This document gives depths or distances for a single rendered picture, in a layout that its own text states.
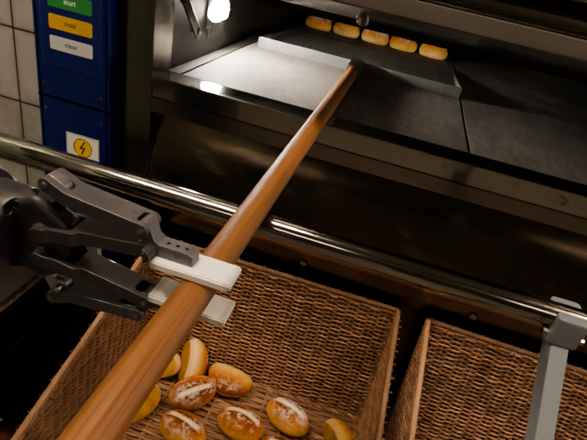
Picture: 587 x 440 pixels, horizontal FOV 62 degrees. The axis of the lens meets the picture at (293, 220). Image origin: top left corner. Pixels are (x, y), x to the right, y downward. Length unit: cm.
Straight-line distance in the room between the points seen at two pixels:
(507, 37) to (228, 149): 55
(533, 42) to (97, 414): 63
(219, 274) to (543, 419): 38
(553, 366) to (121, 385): 45
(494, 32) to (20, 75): 90
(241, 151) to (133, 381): 71
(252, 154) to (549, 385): 65
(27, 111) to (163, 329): 89
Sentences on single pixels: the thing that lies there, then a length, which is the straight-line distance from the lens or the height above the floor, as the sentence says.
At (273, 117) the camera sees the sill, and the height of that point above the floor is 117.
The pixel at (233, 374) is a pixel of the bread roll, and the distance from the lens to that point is 108.
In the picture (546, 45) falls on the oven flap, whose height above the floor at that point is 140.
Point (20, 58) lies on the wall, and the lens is 117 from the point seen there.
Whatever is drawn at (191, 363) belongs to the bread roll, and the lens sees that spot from 109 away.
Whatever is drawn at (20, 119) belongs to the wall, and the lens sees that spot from 122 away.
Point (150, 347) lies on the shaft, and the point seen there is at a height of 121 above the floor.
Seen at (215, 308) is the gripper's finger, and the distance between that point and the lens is 43.
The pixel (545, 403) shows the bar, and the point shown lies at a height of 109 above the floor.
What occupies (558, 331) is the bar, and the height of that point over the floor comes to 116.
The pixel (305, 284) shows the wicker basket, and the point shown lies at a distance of 102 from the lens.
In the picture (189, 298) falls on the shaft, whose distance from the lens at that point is 39.
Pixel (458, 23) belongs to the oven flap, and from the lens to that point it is 70.
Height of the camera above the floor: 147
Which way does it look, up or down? 30 degrees down
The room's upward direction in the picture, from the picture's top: 13 degrees clockwise
